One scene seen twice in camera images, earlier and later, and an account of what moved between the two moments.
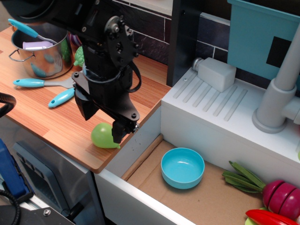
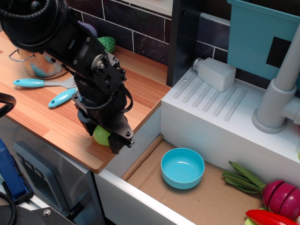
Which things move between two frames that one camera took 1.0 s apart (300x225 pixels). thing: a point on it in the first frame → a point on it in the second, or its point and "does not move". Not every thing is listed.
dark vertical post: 182,47 does not move
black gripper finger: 119,130 → 116,142
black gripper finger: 87,107 → 90,126
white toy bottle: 218,75 does not move
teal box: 260,39 does not move
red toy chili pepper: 268,217 does not move
